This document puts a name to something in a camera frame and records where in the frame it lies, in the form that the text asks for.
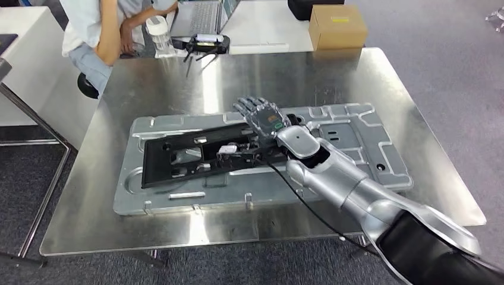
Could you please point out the black round stool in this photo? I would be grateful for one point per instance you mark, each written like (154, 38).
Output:
(86, 87)

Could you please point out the stainless steel workbench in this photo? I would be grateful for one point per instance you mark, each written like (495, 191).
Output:
(275, 78)

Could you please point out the person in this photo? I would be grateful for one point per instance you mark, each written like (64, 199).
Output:
(82, 19)

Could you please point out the black plastic frame part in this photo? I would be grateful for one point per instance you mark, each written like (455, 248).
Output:
(157, 169)

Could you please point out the grey laptop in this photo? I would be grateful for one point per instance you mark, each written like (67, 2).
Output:
(197, 17)

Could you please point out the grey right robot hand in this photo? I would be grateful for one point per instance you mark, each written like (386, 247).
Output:
(264, 118)

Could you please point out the clear plastic object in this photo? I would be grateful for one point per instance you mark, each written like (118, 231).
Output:
(496, 19)

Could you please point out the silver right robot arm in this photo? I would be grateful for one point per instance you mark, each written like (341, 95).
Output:
(354, 188)

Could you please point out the dark desk mat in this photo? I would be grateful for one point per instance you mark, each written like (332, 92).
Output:
(7, 41)

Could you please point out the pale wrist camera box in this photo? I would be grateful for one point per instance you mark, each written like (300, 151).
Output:
(227, 149)

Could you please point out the white desk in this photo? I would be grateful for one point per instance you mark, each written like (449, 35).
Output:
(267, 27)

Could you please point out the steel table white panel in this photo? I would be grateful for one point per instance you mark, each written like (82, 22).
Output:
(39, 78)

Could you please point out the clear jar white lid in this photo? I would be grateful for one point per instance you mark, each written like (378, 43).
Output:
(159, 35)

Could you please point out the brown cardboard box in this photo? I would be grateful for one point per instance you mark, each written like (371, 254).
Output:
(336, 29)

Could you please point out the person's leg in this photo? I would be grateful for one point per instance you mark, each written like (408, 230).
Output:
(90, 67)

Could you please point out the person's forearm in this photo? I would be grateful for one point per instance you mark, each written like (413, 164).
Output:
(107, 35)
(153, 13)

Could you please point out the black remote controller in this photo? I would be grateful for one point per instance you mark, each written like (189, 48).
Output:
(204, 44)

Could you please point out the person's hand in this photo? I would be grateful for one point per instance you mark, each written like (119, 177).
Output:
(126, 39)

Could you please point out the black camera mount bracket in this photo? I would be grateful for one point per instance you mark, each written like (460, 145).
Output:
(244, 157)

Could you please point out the silver stamped metal plate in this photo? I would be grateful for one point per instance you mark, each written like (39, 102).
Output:
(354, 157)

